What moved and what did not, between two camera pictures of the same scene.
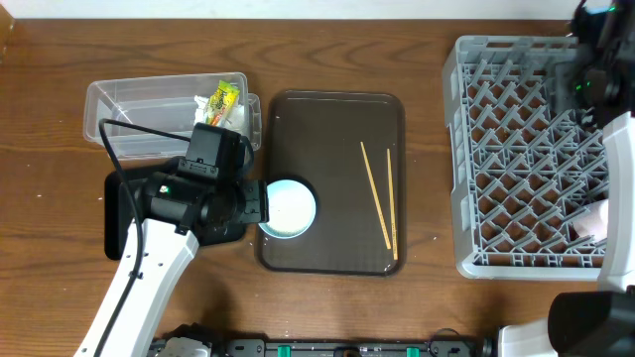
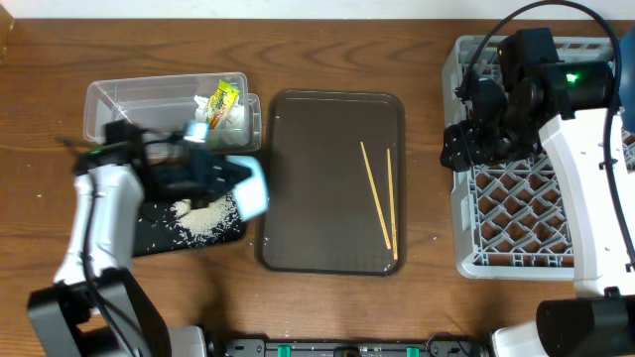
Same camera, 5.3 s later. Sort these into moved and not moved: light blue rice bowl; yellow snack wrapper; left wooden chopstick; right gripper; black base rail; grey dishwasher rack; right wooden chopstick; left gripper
Moved: light blue rice bowl; right gripper; left gripper
Not moved: right wooden chopstick; black base rail; grey dishwasher rack; yellow snack wrapper; left wooden chopstick
